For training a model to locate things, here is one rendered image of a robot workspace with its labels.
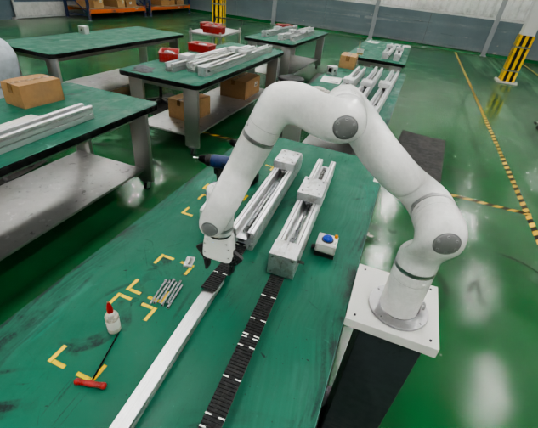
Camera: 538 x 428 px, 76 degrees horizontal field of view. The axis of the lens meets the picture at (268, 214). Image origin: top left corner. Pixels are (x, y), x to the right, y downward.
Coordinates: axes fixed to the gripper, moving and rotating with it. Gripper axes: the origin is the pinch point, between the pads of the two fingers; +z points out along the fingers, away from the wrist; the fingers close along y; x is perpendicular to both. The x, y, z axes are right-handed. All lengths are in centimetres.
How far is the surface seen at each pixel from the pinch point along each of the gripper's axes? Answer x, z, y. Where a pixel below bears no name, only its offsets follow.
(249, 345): -22.4, 3.0, 19.9
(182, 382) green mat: -37.1, 6.4, 7.0
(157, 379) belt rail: -40.0, 3.4, 1.8
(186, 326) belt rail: -23.2, 3.4, 0.5
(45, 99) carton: 107, 4, -184
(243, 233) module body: 22.9, 1.9, -0.2
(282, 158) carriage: 81, -6, -2
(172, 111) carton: 264, 55, -181
